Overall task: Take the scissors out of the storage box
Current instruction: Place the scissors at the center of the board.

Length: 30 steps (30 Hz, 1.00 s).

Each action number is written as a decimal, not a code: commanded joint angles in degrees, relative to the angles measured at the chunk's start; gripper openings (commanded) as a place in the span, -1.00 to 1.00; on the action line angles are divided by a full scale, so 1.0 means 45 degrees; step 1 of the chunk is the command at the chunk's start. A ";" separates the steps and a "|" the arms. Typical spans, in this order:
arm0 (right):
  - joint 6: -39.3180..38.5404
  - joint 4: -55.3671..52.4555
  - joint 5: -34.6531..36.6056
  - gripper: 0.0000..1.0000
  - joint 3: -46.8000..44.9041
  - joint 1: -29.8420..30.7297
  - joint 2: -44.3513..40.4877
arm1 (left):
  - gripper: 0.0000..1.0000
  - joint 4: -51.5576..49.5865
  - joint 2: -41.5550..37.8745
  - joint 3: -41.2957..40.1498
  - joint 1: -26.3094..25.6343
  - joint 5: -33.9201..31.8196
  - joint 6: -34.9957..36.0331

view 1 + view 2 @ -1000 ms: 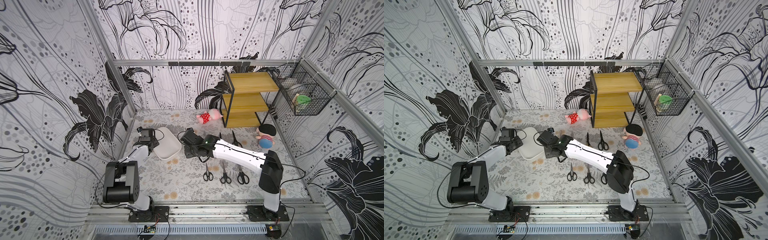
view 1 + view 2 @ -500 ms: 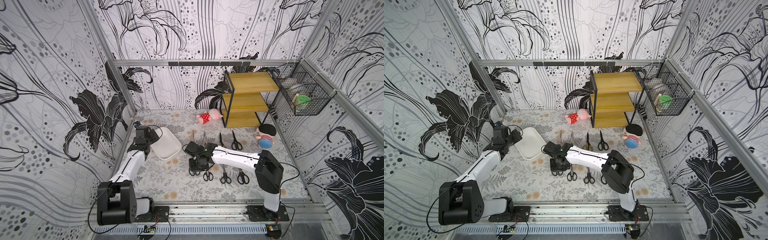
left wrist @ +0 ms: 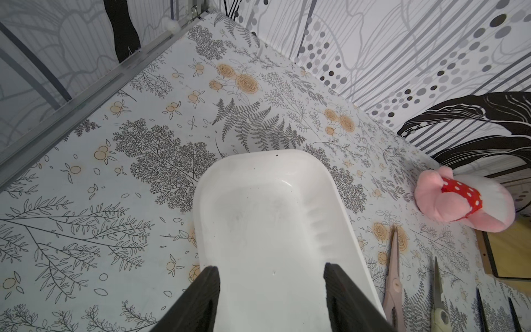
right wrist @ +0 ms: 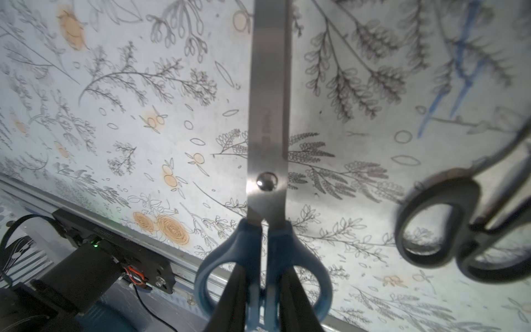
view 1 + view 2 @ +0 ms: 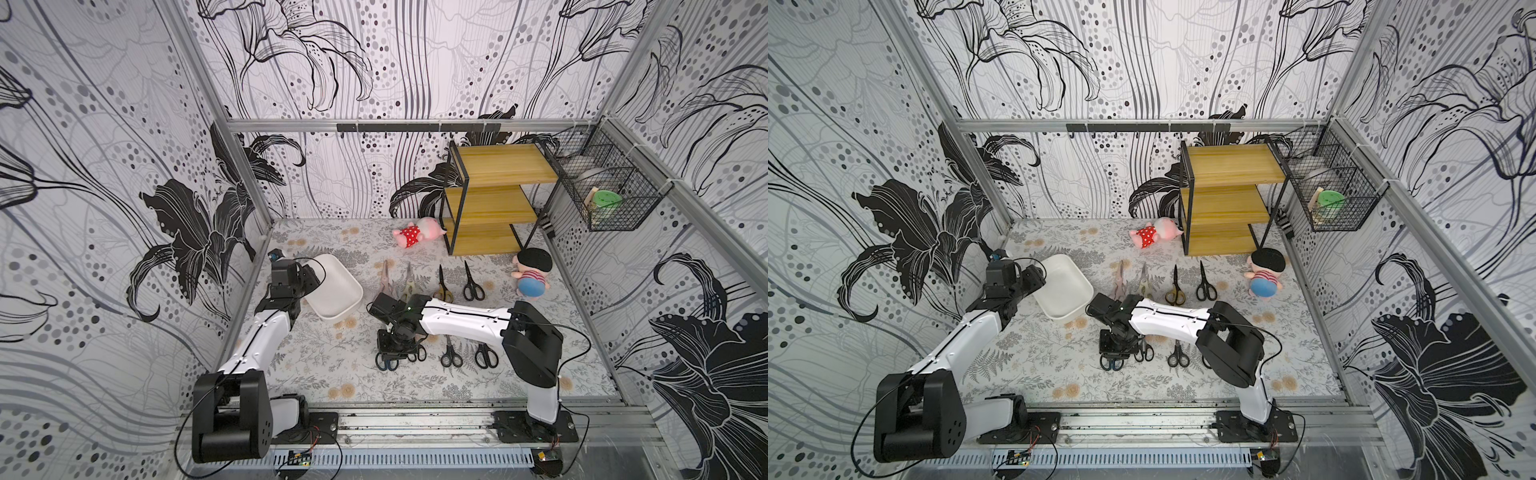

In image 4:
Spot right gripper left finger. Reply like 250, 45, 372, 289
213, 264, 248, 331

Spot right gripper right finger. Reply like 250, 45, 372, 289
279, 267, 324, 332

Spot dark blue handled scissors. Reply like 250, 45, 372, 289
194, 1, 333, 331

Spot small grey handled scissors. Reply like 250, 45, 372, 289
394, 121, 530, 284

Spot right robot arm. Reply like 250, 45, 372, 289
1, 242, 324, 331

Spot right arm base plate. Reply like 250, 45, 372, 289
53, 209, 175, 294

